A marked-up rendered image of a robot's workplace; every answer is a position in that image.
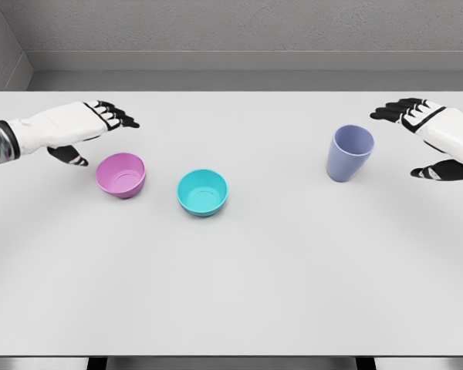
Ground teal bowl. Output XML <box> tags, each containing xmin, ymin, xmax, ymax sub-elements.
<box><xmin>176</xmin><ymin>168</ymin><xmax>229</xmax><ymax>219</ymax></box>

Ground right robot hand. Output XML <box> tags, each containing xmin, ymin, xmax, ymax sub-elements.
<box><xmin>370</xmin><ymin>98</ymin><xmax>463</xmax><ymax>180</ymax></box>

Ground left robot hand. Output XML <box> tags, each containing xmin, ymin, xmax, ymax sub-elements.
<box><xmin>42</xmin><ymin>100</ymin><xmax>140</xmax><ymax>168</ymax></box>

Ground lavender cup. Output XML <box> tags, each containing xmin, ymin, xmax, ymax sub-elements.
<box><xmin>326</xmin><ymin>124</ymin><xmax>375</xmax><ymax>183</ymax></box>

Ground pink bowl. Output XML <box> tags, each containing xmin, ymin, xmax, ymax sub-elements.
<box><xmin>95</xmin><ymin>152</ymin><xmax>147</xmax><ymax>200</ymax></box>

